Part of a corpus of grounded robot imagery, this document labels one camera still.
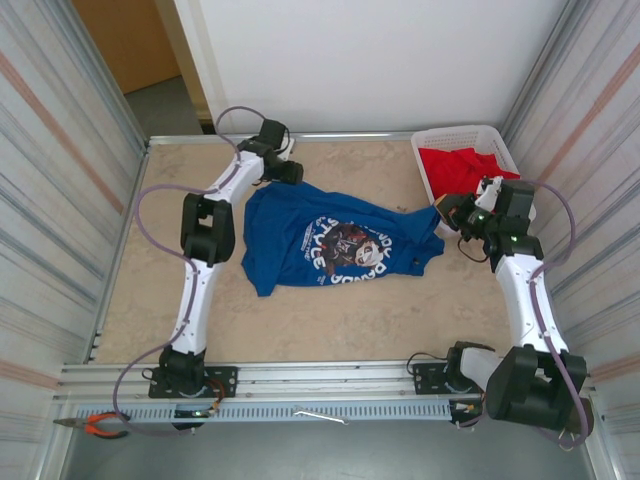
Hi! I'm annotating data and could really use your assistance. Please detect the blue t-shirt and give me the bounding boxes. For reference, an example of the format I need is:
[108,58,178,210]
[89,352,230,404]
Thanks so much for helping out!
[241,180,446,299]

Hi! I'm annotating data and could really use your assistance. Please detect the red cloth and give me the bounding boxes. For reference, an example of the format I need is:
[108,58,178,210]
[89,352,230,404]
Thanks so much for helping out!
[417,147,521,204]

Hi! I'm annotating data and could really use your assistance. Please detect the white plastic basket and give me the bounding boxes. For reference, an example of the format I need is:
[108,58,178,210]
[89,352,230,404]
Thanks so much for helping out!
[410,124,539,239]

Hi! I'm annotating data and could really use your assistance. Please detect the wooden door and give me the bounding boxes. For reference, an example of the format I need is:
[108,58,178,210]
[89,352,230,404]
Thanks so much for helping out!
[72,0,182,96]

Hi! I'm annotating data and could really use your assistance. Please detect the metal hex key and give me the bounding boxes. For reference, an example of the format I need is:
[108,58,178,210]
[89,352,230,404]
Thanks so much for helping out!
[293,407,350,427]

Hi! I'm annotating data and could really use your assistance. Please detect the thin black wire loop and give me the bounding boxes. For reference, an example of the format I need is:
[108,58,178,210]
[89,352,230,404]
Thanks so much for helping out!
[456,236,490,265]

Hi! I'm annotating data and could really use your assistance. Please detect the aluminium table frame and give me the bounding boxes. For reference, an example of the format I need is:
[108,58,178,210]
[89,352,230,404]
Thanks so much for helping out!
[84,130,569,364]

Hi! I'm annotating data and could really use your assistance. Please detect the white door frame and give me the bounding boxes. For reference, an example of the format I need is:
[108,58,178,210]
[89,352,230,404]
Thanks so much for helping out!
[172,0,236,135]

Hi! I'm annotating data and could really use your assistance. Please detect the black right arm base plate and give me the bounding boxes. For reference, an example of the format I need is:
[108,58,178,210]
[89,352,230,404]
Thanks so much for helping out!
[412,362,504,396]

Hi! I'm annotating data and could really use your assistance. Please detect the aluminium corner post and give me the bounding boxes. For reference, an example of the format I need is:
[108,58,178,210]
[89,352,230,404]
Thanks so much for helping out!
[47,0,151,151]
[499,0,599,139]

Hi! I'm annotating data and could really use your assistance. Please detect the aluminium mounting rail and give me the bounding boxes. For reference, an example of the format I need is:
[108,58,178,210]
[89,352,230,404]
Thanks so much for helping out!
[59,357,596,404]

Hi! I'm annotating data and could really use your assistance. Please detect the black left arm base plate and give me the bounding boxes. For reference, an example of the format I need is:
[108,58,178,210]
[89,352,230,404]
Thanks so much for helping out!
[149,366,239,401]

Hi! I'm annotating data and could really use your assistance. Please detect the grey slotted cable duct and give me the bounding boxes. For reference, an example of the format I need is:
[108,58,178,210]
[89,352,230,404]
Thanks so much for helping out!
[122,399,454,424]

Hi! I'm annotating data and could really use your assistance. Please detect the orange handled pliers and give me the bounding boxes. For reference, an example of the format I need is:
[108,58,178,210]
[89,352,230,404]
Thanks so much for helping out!
[53,412,130,441]

